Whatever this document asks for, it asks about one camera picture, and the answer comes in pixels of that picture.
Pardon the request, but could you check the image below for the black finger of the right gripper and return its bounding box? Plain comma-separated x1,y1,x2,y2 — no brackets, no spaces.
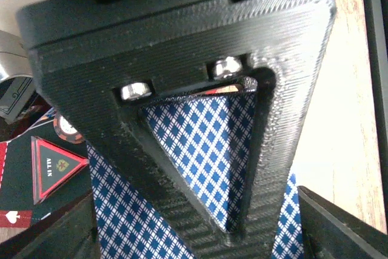
16,0,336,258

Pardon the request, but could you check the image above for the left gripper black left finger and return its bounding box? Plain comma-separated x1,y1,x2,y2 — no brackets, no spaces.
1,191,100,258

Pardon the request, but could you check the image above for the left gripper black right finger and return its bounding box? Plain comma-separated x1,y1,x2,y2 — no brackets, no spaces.
298,186,387,258

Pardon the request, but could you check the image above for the red chip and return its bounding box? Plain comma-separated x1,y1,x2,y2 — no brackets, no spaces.
53,113,85,144

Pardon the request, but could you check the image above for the playing card deck with box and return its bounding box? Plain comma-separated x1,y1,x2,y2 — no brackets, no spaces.
86,90,306,259

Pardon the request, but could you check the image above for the round red black poker mat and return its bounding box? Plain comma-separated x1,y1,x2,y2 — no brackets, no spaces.
1,109,91,229

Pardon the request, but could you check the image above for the triangular all in token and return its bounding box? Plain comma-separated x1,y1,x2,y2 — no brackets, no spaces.
31,136,89,205

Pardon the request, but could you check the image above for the white playing card box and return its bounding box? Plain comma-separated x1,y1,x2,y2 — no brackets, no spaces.
1,31,35,124

